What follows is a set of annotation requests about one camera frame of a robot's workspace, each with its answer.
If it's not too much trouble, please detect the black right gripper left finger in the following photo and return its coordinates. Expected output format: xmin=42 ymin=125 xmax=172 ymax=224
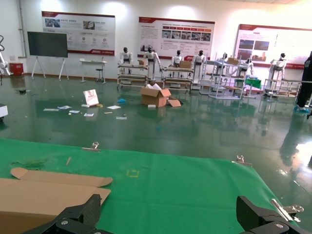
xmin=24 ymin=194 xmax=102 ymax=234

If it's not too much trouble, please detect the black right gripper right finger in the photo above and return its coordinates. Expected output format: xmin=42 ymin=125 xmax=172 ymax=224
xmin=236 ymin=195 xmax=312 ymax=234

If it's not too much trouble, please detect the open brown cardboard box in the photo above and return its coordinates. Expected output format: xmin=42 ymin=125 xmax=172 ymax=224
xmin=0 ymin=167 xmax=114 ymax=234

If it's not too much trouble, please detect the large open cardboard box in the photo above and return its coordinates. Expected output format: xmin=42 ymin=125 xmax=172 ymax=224
xmin=139 ymin=83 xmax=182 ymax=108

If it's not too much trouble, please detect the red box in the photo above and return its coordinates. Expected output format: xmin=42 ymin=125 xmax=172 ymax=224
xmin=9 ymin=62 xmax=24 ymax=76

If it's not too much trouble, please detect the silver binder clip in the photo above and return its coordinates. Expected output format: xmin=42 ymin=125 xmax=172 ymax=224
xmin=81 ymin=141 xmax=101 ymax=153
xmin=271 ymin=198 xmax=305 ymax=222
xmin=231 ymin=155 xmax=253 ymax=167

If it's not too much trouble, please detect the green felt table cloth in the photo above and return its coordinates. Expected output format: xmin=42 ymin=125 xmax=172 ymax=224
xmin=0 ymin=138 xmax=312 ymax=234

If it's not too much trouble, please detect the white red paper bag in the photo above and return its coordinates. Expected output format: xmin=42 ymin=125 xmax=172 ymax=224
xmin=82 ymin=89 xmax=99 ymax=107

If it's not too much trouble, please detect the green covered small table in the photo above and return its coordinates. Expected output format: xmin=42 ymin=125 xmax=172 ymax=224
xmin=243 ymin=77 xmax=262 ymax=98

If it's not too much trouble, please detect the black stool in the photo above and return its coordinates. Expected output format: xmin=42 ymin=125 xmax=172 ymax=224
xmin=95 ymin=68 xmax=107 ymax=84

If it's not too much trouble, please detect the person in dark clothes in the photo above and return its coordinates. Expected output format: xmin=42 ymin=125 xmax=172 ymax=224
xmin=293 ymin=51 xmax=312 ymax=115

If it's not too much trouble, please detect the white black humanoid robot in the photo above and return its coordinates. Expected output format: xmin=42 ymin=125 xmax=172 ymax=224
xmin=142 ymin=47 xmax=162 ymax=80
xmin=192 ymin=50 xmax=207 ymax=85
xmin=119 ymin=47 xmax=134 ymax=75
xmin=240 ymin=58 xmax=255 ymax=78
xmin=264 ymin=53 xmax=287 ymax=91
xmin=171 ymin=50 xmax=185 ymax=71

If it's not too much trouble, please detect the white narrow desk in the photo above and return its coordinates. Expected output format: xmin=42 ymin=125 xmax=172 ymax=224
xmin=79 ymin=58 xmax=107 ymax=84

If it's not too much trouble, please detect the dark screen on stand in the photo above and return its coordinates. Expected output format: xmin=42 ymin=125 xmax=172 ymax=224
xmin=27 ymin=31 xmax=69 ymax=80

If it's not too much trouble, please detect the white tube frame rack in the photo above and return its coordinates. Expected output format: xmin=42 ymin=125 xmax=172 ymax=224
xmin=117 ymin=62 xmax=150 ymax=90
xmin=161 ymin=65 xmax=194 ymax=94
xmin=262 ymin=77 xmax=303 ymax=98

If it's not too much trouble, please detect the grey metal frame rack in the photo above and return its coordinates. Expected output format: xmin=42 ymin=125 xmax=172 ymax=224
xmin=199 ymin=52 xmax=245 ymax=100

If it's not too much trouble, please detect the red white wall poster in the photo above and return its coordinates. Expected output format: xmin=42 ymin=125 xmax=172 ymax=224
xmin=137 ymin=16 xmax=215 ymax=61
xmin=41 ymin=10 xmax=116 ymax=56
xmin=234 ymin=23 xmax=312 ymax=66

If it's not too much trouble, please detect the grey wall pipe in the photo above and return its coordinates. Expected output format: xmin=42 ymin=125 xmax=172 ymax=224
xmin=17 ymin=0 xmax=27 ymax=59

